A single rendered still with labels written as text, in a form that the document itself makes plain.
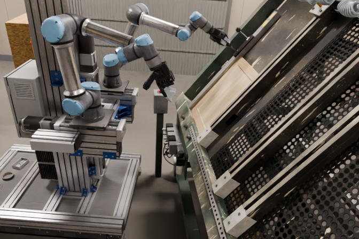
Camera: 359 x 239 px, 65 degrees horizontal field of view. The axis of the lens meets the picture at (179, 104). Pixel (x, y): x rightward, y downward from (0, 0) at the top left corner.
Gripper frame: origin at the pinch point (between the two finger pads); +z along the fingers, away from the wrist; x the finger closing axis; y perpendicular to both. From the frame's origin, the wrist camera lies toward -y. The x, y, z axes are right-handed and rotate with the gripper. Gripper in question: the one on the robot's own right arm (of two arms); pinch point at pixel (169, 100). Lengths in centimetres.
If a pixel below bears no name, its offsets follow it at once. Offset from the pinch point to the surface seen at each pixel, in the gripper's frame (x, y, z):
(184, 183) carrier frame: 59, -40, 107
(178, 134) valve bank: 53, -22, 53
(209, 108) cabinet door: 49, 10, 39
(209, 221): -34, 0, 53
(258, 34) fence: 75, 60, 10
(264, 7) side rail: 101, 73, 0
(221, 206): -30, 8, 50
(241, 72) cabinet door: 55, 40, 24
